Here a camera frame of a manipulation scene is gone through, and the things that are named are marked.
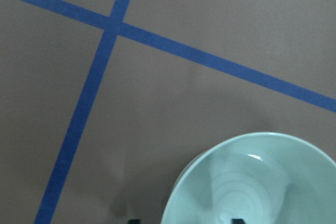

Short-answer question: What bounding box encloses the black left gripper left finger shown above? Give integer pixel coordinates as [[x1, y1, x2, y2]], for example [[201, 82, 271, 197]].
[[127, 219, 141, 224]]

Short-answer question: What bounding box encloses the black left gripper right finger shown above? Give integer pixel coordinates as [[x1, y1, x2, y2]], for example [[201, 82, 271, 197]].
[[231, 218, 244, 224]]

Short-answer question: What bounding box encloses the mint green bowl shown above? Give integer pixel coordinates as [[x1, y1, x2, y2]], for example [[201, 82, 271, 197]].
[[161, 132, 335, 223]]

